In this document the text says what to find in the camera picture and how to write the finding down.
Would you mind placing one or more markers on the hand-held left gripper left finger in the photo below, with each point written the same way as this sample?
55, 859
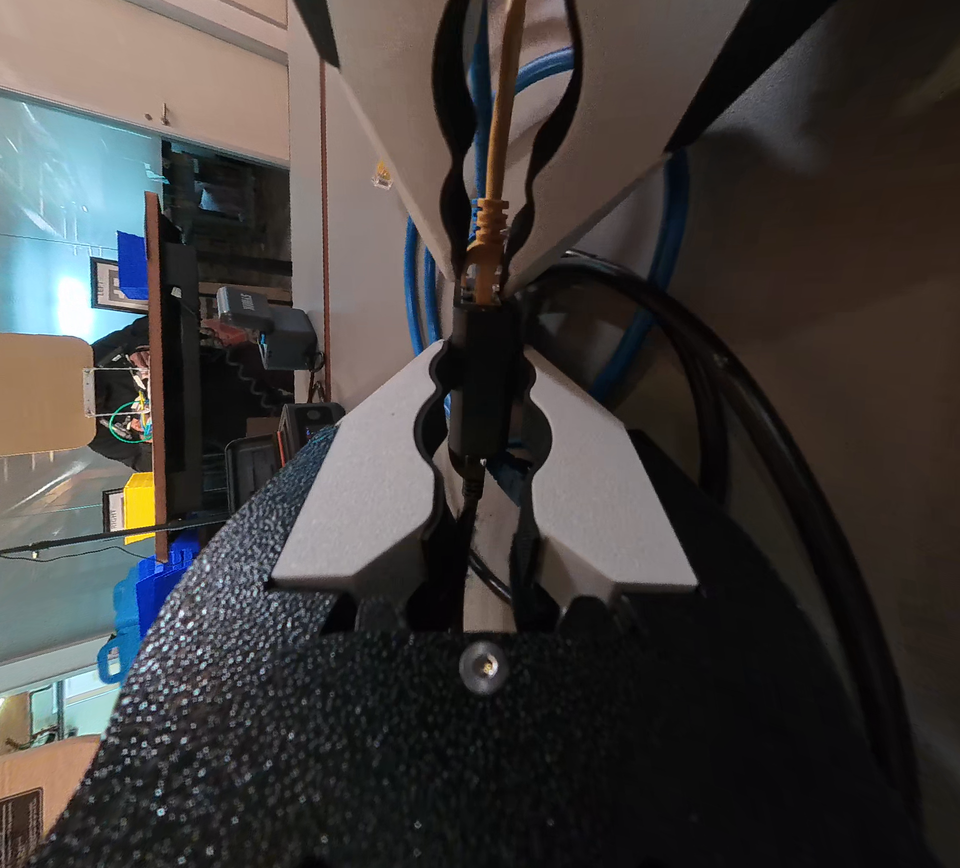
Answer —
352, 493

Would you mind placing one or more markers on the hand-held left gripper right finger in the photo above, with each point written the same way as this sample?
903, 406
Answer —
607, 508

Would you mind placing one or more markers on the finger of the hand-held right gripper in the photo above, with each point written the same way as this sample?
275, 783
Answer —
390, 21
645, 21

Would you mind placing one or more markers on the black ethernet splitter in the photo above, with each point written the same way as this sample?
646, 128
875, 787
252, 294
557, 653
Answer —
487, 373

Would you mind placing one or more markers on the black charging case with display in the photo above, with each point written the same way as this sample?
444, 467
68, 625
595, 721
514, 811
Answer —
255, 471

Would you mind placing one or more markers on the dark grey charger box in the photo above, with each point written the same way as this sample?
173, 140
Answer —
277, 336

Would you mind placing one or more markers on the stack of blue bins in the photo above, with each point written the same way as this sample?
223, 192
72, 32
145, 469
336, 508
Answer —
169, 583

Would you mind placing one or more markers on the brown-top desk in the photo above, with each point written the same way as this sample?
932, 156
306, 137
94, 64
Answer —
180, 373

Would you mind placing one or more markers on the yellow plastic bin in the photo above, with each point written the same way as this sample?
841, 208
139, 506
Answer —
139, 508

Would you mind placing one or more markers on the framed tag marker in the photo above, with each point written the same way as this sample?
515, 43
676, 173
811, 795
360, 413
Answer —
112, 508
105, 283

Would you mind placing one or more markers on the blue plastic bin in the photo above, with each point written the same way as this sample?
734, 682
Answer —
131, 268

